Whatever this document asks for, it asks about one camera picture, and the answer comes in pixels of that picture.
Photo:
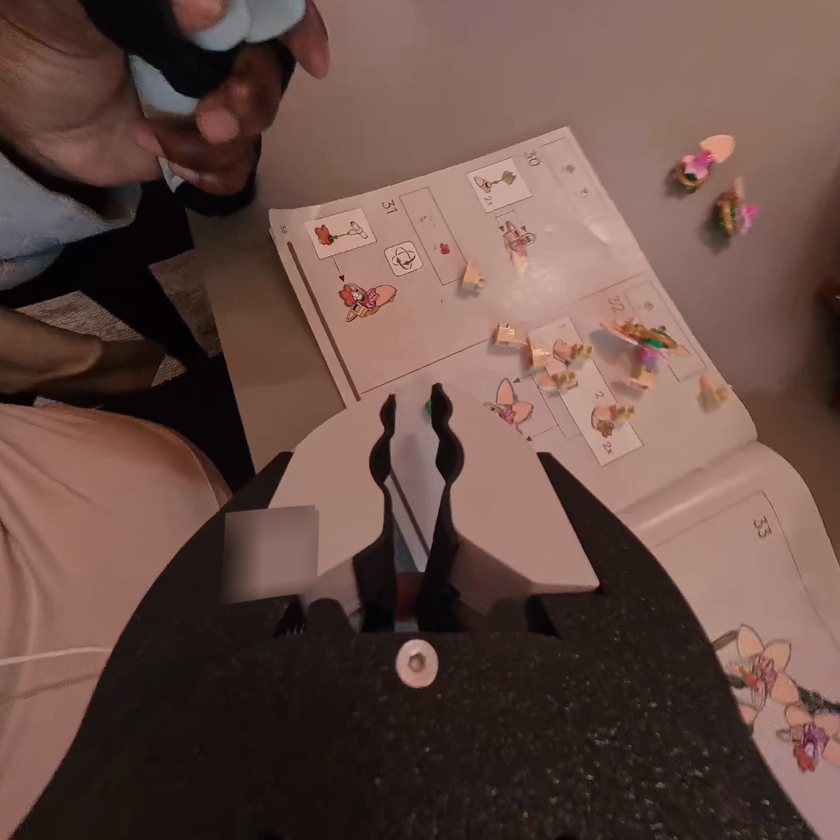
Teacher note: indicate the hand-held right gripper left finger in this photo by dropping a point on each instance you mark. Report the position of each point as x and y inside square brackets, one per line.
[334, 459]

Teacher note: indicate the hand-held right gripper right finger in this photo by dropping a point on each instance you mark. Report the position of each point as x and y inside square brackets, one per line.
[518, 512]

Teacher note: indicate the person's left forearm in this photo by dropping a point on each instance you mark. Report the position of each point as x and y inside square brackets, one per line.
[52, 223]

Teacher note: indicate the grey desk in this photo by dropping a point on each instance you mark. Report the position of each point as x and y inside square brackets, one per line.
[459, 79]

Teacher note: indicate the person's left hand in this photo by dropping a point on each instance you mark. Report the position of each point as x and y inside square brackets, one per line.
[65, 98]

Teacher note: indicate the partly built brick flower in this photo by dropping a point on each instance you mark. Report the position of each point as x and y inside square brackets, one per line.
[646, 341]

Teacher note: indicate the open building instruction booklet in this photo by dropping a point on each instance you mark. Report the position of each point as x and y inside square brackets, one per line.
[590, 262]

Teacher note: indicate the small pink brick flower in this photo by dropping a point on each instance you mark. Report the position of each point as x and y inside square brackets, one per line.
[702, 161]
[735, 211]

